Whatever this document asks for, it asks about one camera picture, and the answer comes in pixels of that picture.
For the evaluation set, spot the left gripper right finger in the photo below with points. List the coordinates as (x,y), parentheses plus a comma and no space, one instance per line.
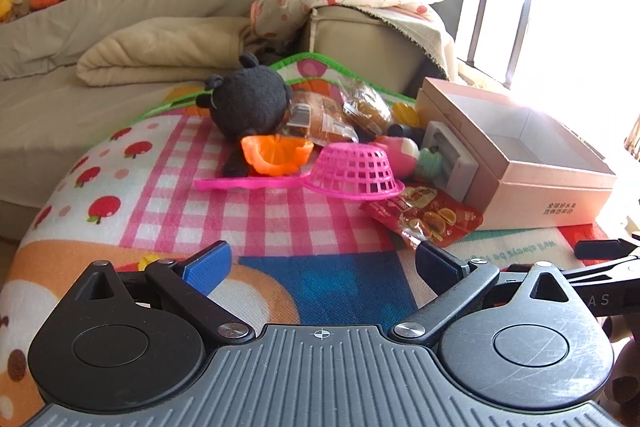
(460,289)

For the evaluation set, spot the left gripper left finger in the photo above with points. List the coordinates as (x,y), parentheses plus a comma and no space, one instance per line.
(184,288)

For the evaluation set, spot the red snack packet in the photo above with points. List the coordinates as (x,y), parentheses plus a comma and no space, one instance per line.
(425,210)

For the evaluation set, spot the white battery charger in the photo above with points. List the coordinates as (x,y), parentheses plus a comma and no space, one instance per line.
(445,162)

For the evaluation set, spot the pink and green toy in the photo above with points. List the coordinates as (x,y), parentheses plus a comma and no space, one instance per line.
(408,161)

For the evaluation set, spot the pink cardboard box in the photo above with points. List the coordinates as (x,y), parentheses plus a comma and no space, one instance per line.
(532,171)

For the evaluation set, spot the pink plastic strainer basket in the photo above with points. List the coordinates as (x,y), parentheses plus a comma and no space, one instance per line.
(351,171)

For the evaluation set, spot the orange plastic pumpkin cup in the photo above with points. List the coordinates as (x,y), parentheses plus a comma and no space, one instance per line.
(276,154)

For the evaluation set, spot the black plush toy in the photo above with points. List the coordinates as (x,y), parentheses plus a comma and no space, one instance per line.
(250,101)

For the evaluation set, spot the packaged bread with barcode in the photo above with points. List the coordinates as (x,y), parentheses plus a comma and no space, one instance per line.
(317,118)

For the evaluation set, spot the brown gloved right hand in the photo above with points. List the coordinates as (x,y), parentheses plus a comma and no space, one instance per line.
(621,393)

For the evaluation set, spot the colourful play mat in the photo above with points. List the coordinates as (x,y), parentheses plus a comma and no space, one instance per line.
(85,340)

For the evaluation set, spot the black small toy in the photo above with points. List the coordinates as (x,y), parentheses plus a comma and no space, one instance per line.
(416,134)

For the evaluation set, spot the beige sofa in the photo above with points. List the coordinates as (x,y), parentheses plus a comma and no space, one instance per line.
(72,72)

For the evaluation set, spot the beige folded blanket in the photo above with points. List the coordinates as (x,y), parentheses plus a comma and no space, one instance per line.
(167,49)

